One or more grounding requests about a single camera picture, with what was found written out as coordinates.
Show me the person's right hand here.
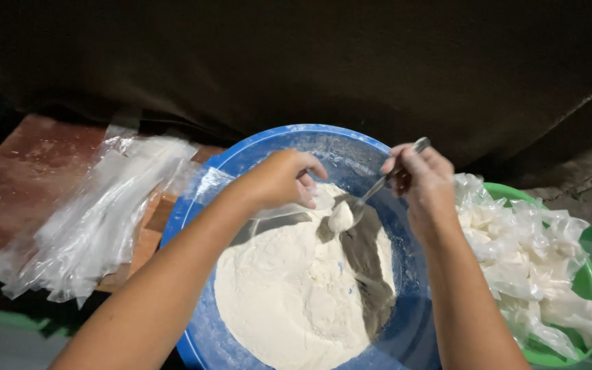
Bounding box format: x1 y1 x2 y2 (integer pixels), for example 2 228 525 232
381 143 456 242

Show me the person's left hand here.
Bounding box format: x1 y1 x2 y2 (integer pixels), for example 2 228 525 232
240 149 329 210

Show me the metal spoon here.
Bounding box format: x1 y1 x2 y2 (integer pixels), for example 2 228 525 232
328 137 431 233

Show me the clear plastic bag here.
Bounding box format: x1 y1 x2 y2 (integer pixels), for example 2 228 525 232
192 167 336 222

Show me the blue plastic basin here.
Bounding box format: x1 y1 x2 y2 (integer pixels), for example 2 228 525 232
160 124 443 370

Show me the dark brown cloth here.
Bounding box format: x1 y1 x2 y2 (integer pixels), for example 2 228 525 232
0 0 592 178

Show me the pile of filled flour bags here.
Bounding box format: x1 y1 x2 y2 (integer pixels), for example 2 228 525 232
453 173 592 360

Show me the heap of white flour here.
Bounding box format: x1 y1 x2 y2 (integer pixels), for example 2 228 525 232
214 183 397 370

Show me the green plastic basin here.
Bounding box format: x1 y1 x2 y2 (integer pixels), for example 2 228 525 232
482 182 592 368

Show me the pile of empty plastic bags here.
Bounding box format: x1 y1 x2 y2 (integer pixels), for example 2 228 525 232
0 125 199 309

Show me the brown wooden board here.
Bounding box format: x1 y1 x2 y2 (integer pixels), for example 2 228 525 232
0 114 225 294

